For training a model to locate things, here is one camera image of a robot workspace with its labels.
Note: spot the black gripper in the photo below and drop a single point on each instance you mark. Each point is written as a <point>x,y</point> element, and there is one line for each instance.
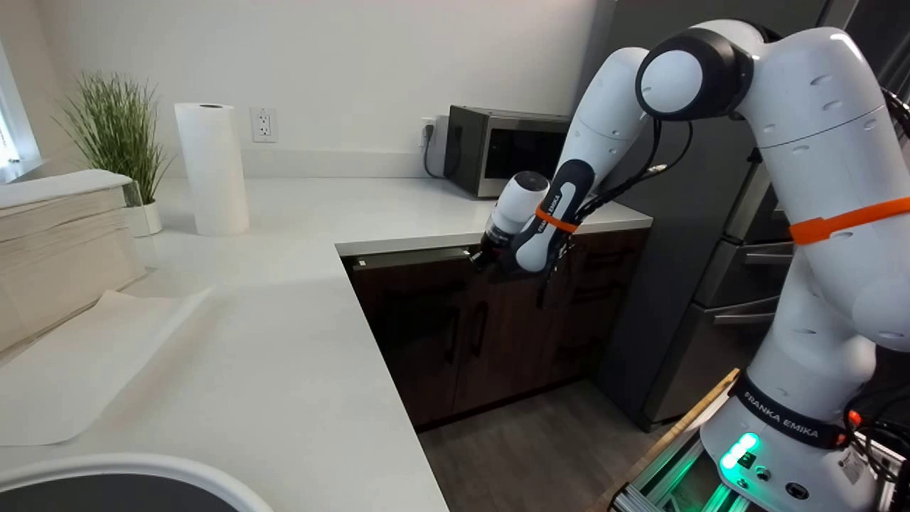
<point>494,254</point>

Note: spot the robot base stand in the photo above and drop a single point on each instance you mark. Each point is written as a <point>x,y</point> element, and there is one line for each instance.
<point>663,474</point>

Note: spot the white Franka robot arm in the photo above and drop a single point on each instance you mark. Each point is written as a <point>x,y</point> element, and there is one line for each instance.
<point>825,144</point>

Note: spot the dark wooden base cabinet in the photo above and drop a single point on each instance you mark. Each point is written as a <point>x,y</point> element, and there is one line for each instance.
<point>515,331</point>

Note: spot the stainless steel microwave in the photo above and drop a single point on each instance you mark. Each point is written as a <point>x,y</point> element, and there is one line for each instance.
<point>503,149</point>

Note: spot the stainless steel refrigerator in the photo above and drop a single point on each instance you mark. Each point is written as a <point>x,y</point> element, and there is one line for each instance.
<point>677,285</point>

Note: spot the white paper towel roll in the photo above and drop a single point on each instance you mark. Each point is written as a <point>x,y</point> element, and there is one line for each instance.
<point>215,173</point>

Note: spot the white plant pot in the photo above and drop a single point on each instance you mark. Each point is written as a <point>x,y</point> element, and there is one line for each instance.
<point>143,220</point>

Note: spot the green grass plant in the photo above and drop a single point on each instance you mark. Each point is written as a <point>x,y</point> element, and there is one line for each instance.
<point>117,133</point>

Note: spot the round sink basin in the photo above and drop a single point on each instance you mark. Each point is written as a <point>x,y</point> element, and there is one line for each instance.
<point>124,486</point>

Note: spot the window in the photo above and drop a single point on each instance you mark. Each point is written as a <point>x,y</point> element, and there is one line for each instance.
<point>16,133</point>

